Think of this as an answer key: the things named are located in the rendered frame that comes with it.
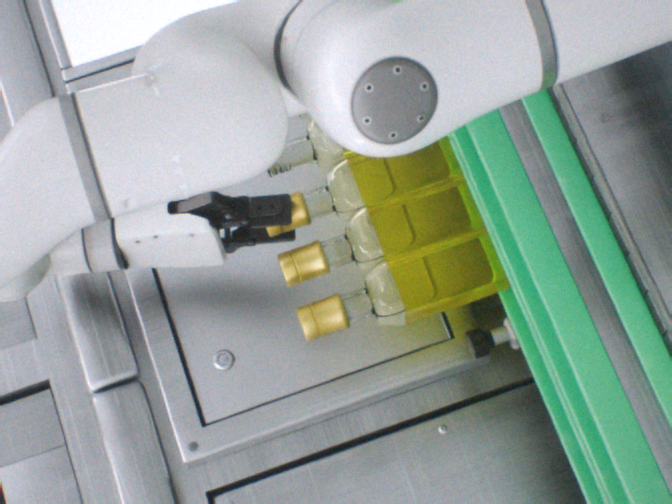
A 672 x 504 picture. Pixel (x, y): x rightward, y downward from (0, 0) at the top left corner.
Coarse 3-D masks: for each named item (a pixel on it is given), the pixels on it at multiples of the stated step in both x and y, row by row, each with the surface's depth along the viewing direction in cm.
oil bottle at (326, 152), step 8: (312, 120) 132; (312, 128) 132; (312, 136) 132; (320, 136) 131; (312, 144) 132; (320, 144) 131; (328, 144) 131; (336, 144) 130; (312, 152) 132; (320, 152) 131; (328, 152) 131; (336, 152) 131; (344, 152) 131; (352, 152) 131; (320, 160) 132; (328, 160) 131; (336, 160) 132; (320, 168) 134; (328, 168) 133
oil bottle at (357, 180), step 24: (432, 144) 130; (336, 168) 130; (360, 168) 130; (384, 168) 129; (408, 168) 129; (432, 168) 129; (456, 168) 129; (336, 192) 129; (360, 192) 129; (384, 192) 129
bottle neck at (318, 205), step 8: (304, 192) 131; (312, 192) 131; (320, 192) 130; (304, 200) 130; (312, 200) 130; (320, 200) 130; (328, 200) 130; (312, 208) 130; (320, 208) 130; (328, 208) 130; (312, 216) 130; (320, 216) 131
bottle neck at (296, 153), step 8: (304, 136) 133; (288, 144) 132; (296, 144) 132; (304, 144) 132; (288, 152) 132; (296, 152) 132; (304, 152) 132; (280, 160) 132; (288, 160) 132; (296, 160) 132; (304, 160) 132; (312, 160) 133; (272, 168) 132; (280, 168) 132; (288, 168) 133; (296, 168) 133; (272, 176) 133
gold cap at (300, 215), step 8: (296, 192) 131; (296, 200) 130; (296, 208) 130; (304, 208) 130; (296, 216) 130; (304, 216) 130; (296, 224) 130; (304, 224) 131; (272, 232) 130; (280, 232) 131
